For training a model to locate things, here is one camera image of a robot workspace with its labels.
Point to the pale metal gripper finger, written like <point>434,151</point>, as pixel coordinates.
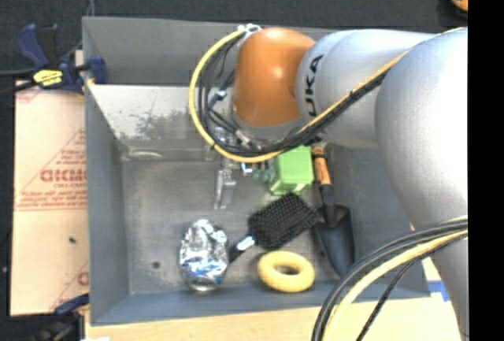
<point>219,190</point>
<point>231,185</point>

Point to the crushed silver can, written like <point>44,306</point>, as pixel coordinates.
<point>204,249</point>

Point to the black hairbrush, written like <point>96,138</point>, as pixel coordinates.
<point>281,219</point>

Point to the grey metal bin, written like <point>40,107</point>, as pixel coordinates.
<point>157,190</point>

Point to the green plastic block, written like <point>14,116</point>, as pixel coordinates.
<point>293,170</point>

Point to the brown cardboard board red print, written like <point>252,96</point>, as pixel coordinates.
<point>47,221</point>

